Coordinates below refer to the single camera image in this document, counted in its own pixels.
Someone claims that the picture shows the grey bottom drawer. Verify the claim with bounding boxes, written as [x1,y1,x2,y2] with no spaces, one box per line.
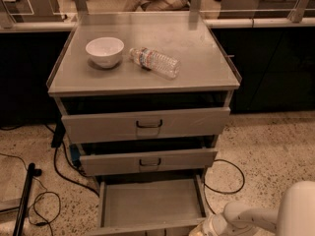
[87,176,209,236]

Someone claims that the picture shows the grey drawer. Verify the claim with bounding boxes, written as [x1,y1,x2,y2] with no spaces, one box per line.
[62,107,230,144]
[80,148,218,176]
[87,176,209,236]

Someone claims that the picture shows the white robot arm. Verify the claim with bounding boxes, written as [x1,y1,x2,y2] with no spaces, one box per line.
[189,181,315,236]

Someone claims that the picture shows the grey middle drawer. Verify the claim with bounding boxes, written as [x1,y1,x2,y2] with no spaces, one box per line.
[80,148,218,176]

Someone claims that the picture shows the grey top drawer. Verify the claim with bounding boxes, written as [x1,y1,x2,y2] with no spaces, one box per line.
[62,107,230,144]

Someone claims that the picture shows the grey metal drawer cabinet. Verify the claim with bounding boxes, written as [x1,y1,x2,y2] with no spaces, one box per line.
[46,11,243,182]

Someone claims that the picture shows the black metal stand bar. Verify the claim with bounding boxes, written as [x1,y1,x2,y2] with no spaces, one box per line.
[13,163,40,236]

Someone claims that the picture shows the clear plastic water bottle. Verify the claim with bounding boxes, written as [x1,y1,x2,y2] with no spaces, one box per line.
[129,47,180,80]

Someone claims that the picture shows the white ceramic bowl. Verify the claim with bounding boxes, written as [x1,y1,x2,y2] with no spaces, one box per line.
[86,37,124,69]

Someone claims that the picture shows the black floor cable right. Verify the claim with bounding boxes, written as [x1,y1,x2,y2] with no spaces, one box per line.
[203,158,246,216]

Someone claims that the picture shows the thin black floor wire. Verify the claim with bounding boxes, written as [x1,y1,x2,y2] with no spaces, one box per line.
[0,151,62,236]

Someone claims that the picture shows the white horizontal rail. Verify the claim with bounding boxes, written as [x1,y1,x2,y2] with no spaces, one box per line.
[0,17,315,33]

